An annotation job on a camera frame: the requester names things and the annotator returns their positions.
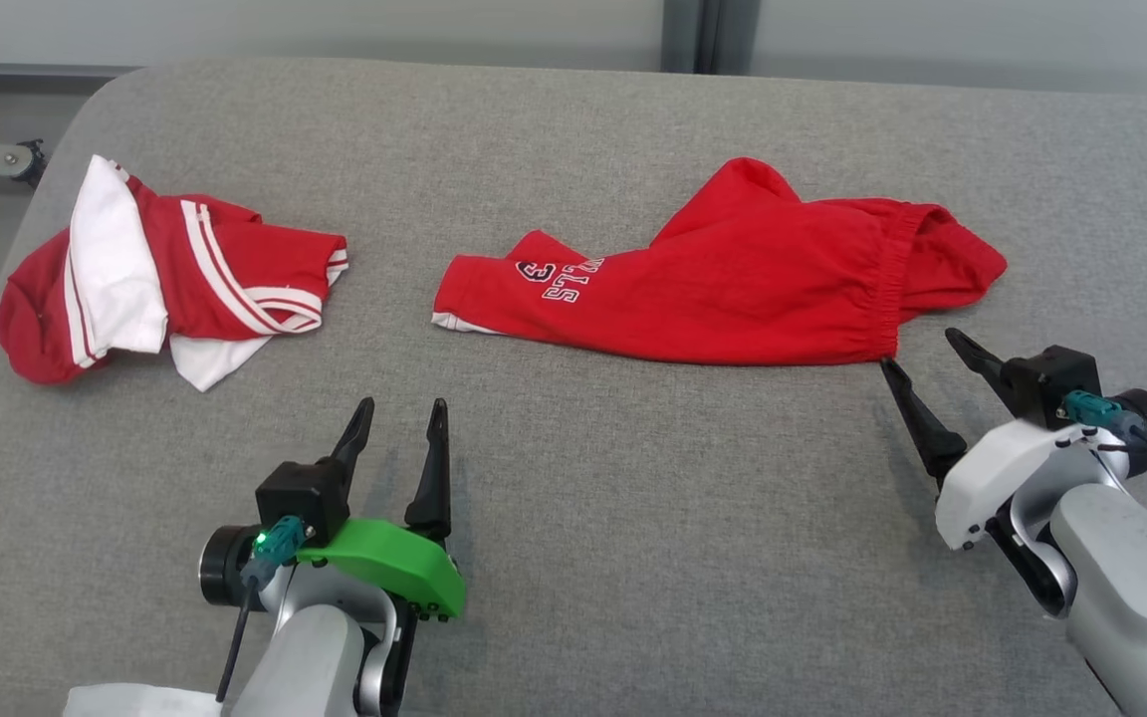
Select left camera cable teal plug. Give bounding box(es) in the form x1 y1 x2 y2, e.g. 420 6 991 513
215 516 308 703

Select red basketball shorts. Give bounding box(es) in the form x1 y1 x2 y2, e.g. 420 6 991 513
431 156 1009 367

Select red white basketball jersey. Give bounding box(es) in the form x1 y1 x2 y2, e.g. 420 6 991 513
0 154 350 392

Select right camera cable teal plug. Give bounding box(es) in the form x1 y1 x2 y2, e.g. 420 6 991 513
1063 390 1147 489

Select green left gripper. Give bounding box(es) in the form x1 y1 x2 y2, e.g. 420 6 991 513
297 396 467 623

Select camera cable teal plug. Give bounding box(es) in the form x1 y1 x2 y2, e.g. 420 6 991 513
215 516 308 703
1063 390 1147 489

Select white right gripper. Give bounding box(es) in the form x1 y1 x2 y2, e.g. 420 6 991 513
879 328 1127 552

